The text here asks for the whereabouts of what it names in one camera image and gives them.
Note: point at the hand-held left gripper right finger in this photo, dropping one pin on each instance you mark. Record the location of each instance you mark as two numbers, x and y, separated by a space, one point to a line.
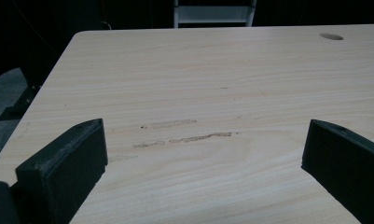
346 161

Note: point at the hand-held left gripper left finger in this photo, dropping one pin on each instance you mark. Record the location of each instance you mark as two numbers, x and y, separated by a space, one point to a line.
60 174

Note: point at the black stand foot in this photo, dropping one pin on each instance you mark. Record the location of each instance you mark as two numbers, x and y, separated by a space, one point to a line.
20 105

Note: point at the white metal frame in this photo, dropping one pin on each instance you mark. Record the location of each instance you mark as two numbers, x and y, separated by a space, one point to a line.
212 14

